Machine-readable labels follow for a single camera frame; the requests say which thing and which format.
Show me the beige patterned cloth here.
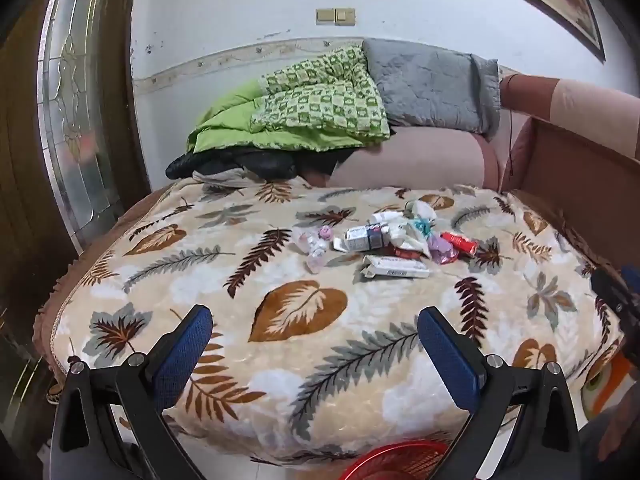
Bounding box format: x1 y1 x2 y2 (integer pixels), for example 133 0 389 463
192 167 257 187

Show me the clear plastic wrapper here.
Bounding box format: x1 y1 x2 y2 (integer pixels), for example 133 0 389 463
292 227 328 273

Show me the white blue medicine box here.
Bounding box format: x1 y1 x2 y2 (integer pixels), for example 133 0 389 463
332 223 393 253

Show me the black jacket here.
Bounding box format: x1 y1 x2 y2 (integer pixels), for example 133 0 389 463
166 146 361 183

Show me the red plastic basket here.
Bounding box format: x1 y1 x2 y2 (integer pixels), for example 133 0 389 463
337 441 448 480

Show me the white plastic wrapper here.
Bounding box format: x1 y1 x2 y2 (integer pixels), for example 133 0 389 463
392 224 431 256

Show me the purple wrapper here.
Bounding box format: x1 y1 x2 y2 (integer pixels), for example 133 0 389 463
426 234 458 265

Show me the green checked quilt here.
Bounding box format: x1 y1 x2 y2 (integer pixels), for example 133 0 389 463
186 45 392 155

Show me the long white packet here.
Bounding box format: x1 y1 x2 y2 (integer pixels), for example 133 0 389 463
361 255 432 280

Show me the orange white stool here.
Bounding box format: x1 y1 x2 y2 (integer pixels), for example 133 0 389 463
584 352 632 417

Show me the thin red cord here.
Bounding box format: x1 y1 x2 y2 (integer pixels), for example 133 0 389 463
501 74 519 181

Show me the leaf print blanket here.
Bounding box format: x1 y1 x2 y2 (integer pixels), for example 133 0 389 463
32 180 626 471

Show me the grey quilted pillow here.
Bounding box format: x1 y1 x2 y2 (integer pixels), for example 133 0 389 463
362 38 502 141

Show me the wooden door with glass pane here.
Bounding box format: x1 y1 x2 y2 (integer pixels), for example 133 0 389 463
0 0 151 461

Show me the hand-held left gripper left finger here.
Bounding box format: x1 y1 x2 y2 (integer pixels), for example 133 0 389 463
50 304 213 480

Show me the pink brown sofa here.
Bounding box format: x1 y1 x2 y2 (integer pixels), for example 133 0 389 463
300 74 640 286

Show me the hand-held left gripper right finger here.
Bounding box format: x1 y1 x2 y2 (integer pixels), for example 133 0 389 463
417 306 583 480

